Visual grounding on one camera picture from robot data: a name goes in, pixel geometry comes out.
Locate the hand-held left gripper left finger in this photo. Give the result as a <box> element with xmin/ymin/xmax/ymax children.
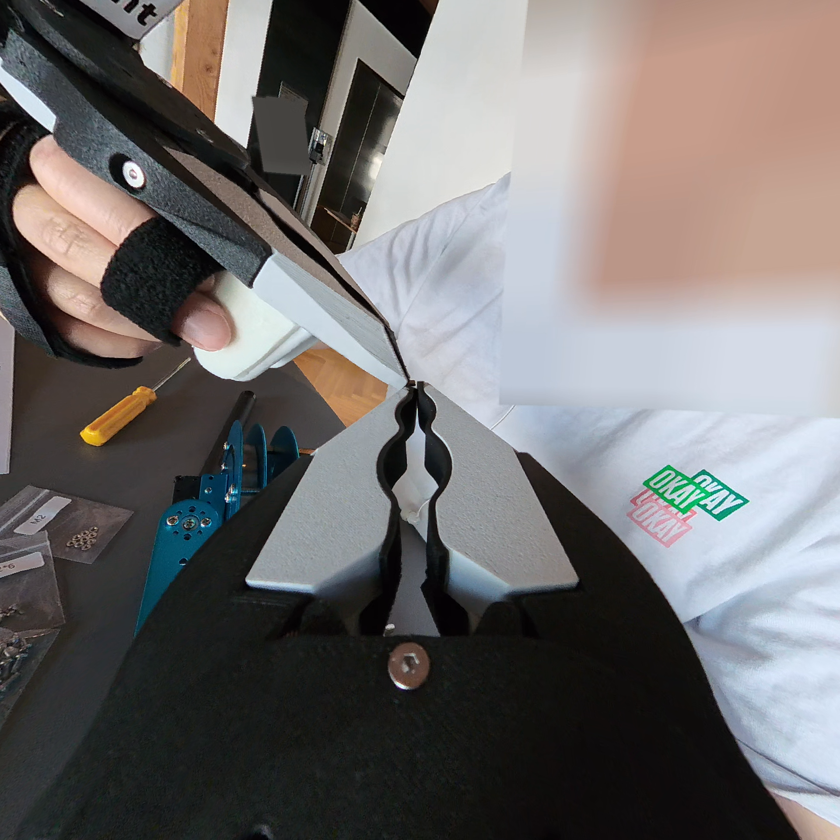
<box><xmin>245</xmin><ymin>386</ymin><xmax>421</xmax><ymax>636</ymax></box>

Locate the wooden post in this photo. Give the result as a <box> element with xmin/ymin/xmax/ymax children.
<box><xmin>171</xmin><ymin>0</ymin><xmax>231</xmax><ymax>120</ymax></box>

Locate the person in white shirt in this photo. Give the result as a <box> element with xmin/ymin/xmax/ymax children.
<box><xmin>338</xmin><ymin>174</ymin><xmax>840</xmax><ymax>829</ymax></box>

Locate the small clear hardware bag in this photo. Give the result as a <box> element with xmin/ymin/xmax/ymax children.
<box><xmin>0</xmin><ymin>623</ymin><xmax>64</xmax><ymax>727</ymax></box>
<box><xmin>0</xmin><ymin>532</ymin><xmax>68</xmax><ymax>632</ymax></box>

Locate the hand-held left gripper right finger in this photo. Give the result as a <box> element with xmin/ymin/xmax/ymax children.
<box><xmin>417</xmin><ymin>382</ymin><xmax>581</xmax><ymax>636</ymax></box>

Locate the yellow screwdriver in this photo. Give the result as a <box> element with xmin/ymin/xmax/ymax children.
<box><xmin>79</xmin><ymin>357</ymin><xmax>193</xmax><ymax>448</ymax></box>

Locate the black cylindrical rod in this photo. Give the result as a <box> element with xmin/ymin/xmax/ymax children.
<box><xmin>200</xmin><ymin>390</ymin><xmax>258</xmax><ymax>476</ymax></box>

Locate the person's right hand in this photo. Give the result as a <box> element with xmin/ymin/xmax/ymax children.
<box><xmin>10</xmin><ymin>134</ymin><xmax>235</xmax><ymax>355</ymax></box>

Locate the blue toy robot arm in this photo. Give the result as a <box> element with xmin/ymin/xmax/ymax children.
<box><xmin>134</xmin><ymin>420</ymin><xmax>319</xmax><ymax>639</ymax></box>

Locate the dark grey desk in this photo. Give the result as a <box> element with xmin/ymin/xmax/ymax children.
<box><xmin>0</xmin><ymin>322</ymin><xmax>349</xmax><ymax>732</ymax></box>

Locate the printed instruction sheet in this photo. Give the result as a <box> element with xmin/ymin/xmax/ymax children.
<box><xmin>0</xmin><ymin>322</ymin><xmax>16</xmax><ymax>475</ymax></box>

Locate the small bag of tiny nuts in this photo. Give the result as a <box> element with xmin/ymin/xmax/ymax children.
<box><xmin>0</xmin><ymin>484</ymin><xmax>136</xmax><ymax>567</ymax></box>

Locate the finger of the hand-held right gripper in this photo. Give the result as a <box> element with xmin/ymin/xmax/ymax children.
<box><xmin>164</xmin><ymin>146</ymin><xmax>413</xmax><ymax>389</ymax></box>

